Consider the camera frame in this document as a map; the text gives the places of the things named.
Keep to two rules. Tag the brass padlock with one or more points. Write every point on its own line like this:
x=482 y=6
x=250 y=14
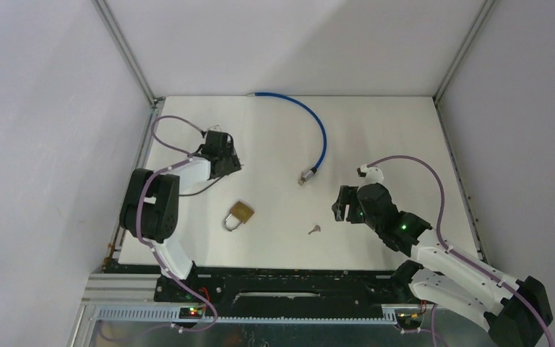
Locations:
x=238 y=215

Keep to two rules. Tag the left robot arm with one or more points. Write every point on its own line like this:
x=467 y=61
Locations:
x=151 y=203

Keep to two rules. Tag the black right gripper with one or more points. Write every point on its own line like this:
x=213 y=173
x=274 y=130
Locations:
x=347 y=196

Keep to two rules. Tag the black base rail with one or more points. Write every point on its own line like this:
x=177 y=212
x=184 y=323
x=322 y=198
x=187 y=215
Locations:
x=237 y=292

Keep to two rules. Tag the black cable lock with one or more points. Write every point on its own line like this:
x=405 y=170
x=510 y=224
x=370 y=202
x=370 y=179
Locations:
x=201 y=190

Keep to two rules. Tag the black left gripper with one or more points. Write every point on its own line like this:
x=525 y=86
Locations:
x=233 y=163

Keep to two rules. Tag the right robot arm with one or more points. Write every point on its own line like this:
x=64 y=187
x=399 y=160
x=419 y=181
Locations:
x=512 y=311

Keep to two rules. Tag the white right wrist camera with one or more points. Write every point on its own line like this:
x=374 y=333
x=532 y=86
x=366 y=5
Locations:
x=370 y=175

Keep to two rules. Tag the padlock key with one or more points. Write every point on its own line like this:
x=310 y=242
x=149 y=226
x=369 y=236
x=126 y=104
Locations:
x=315 y=229

